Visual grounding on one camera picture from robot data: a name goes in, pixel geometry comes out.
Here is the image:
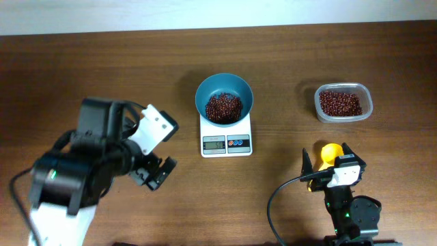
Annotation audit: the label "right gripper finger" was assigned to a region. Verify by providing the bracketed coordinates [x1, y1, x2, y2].
[300, 148, 313, 182]
[341, 143, 355, 156]

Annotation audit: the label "yellow measuring scoop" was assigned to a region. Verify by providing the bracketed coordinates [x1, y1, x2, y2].
[307, 143, 343, 192]

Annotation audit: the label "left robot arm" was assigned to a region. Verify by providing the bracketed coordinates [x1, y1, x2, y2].
[29, 98, 179, 245]

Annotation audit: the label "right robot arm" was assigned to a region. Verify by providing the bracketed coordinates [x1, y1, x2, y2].
[300, 143, 401, 246]

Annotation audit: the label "white digital kitchen scale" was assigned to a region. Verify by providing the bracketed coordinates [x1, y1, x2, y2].
[200, 114, 253, 158]

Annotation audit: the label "red beans in bowl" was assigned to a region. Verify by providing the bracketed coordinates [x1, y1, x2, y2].
[205, 92, 243, 124]

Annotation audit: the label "teal blue bowl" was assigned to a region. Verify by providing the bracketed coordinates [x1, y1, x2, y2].
[195, 73, 254, 122]

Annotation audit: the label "clear plastic container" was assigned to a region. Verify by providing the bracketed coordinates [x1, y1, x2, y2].
[314, 83, 373, 123]

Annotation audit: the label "right black cable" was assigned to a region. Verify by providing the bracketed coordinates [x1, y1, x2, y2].
[266, 169, 334, 246]

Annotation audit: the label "black cable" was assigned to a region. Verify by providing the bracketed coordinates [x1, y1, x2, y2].
[266, 169, 334, 246]
[8, 167, 42, 246]

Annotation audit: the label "left black cable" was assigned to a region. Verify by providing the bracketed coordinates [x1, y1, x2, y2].
[8, 167, 42, 246]

